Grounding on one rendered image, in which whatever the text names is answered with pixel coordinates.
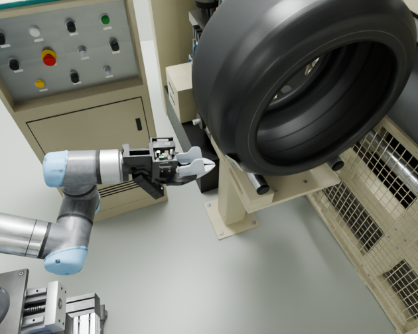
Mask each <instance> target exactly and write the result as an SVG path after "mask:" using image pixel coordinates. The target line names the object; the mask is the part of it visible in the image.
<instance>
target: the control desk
mask: <svg viewBox="0 0 418 334"><path fill-rule="evenodd" d="M0 100H1V101H2V103H3V104H4V106H5V108H6V109H7V110H8V112H9V113H10V115H11V116H12V118H13V120H14V122H15V123H16V124H17V126H18V128H19V129H20V131H21V132H22V134H23V136H24V137H25V139H26V140H27V142H28V144H29V145H30V147H31V148H32V150H33V152H34V153H35V155H36V157H37V158H38V160H39V161H40V163H41V164H42V166H43V160H44V157H45V156H46V154H48V153H49V152H61V151H65V150H67V151H74V150H111V149H119V151H120V152H121V150H123V148H122V145H123V144H129V148H149V143H150V137H157V133H156V129H155V122H154V118H153V111H152V107H151V100H150V95H149V88H148V84H147V77H146V72H145V65H144V61H143V54H142V49H141V43H140V38H139V31H138V27H137V20H136V16H135V9H134V4H133V0H59V1H51V2H46V3H38V4H33V5H25V6H20V7H11V8H6V9H0ZM163 186H164V195H165V196H163V197H160V198H159V199H154V198H153V197H152V196H151V195H149V194H148V193H147V192H146V191H145V190H144V189H142V188H141V187H140V186H138V185H137V184H136V183H135V182H134V181H133V179H132V174H129V181H128V182H123V180H122V181H121V183H120V184H99V185H97V187H98V192H99V194H100V208H99V211H98V212H97V213H96V214H95V216H94V222H96V221H101V220H103V219H107V218H110V217H114V216H116V215H121V214H123V213H127V212H130V211H133V210H136V209H140V208H143V207H147V206H149V205H153V204H156V203H160V202H162V201H166V200H168V197H167V189H166V185H165V184H163Z"/></svg>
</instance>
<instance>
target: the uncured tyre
mask: <svg viewBox="0 0 418 334"><path fill-rule="evenodd" d="M416 42H417V29H416V24H415V19H414V17H413V15H412V13H411V11H410V10H409V8H408V6H407V5H406V4H405V2H404V1H403V0H223V1H222V3H221V4H220V5H219V7H218V8H217V9H216V10H215V12H214V13H213V15H212V16H211V17H210V20H209V21H208V23H207V24H206V26H205V28H204V30H203V32H202V34H201V36H200V39H199V41H198V44H197V47H196V50H195V53H194V58H193V62H192V92H193V96H194V101H195V104H196V107H197V109H198V111H199V113H200V115H201V117H202V118H203V120H204V122H205V124H206V126H207V128H208V130H209V131H210V134H211V135H212V138H213V139H214V141H215V143H216V145H217V147H218V149H219V150H220V152H221V153H222V154H223V155H224V156H225V155H227V156H229V157H230V158H232V159H233V160H235V161H236V162H237V163H238V165H239V166H240V168H241V169H242V170H243V171H245V172H249V173H252V174H259V175H264V176H288V175H293V174H298V173H301V172H304V171H307V170H310V169H313V168H316V167H317V166H320V165H322V164H324V163H326V162H328V161H329V160H332V159H333V158H335V157H337V156H338V155H340V154H342V153H343V152H345V151H346V150H348V149H349V148H350V147H352V146H353V145H355V144H356V143H357V142H358V141H359V140H361V139H362V138H363V137H365V136H366V135H367V134H368V133H369V132H370V131H371V130H372V129H373V128H374V127H375V126H376V125H377V124H378V123H379V122H380V121H381V120H382V119H383V118H384V117H385V115H386V114H387V113H388V112H389V110H390V109H391V108H392V107H393V105H394V104H395V102H396V101H397V99H398V98H399V96H400V95H401V93H402V91H403V89H404V87H405V85H406V83H407V81H408V79H409V77H410V74H411V71H412V68H413V63H414V59H415V48H416ZM317 58H318V60H317V62H316V64H315V65H314V67H313V68H312V70H311V71H310V72H309V73H308V74H307V75H306V76H305V77H304V79H303V80H302V81H300V82H299V83H298V84H297V85H296V86H295V87H294V88H292V89H291V90H289V91H288V92H287V93H285V94H283V95H281V96H280V97H278V98H275V99H274V97H275V96H276V95H277V94H278V93H279V91H280V90H281V89H282V88H283V86H284V85H285V84H286V83H287V82H288V81H289V80H290V79H291V78H292V77H293V76H295V75H296V74H297V73H298V72H300V71H301V70H302V69H303V68H304V67H306V66H307V65H309V64H310V63H311V62H313V61H314V60H316V59H317ZM225 157H226V156H225ZM226 158H227V157H226Z"/></svg>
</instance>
